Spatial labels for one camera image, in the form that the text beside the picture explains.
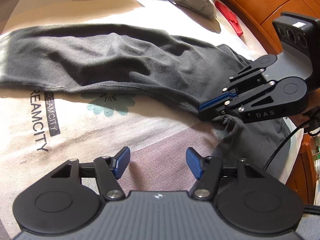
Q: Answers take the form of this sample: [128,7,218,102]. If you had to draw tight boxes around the orange wooden headboard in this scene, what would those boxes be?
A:
[223,0,319,204]

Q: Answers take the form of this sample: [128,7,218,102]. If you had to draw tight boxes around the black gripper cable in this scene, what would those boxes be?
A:
[262,112,320,172]

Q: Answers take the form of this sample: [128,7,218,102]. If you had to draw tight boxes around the person's right hand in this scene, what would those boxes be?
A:
[289,100,319,127]

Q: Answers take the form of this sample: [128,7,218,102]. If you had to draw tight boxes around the dark grey sweatpants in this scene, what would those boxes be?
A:
[1,24,290,166]

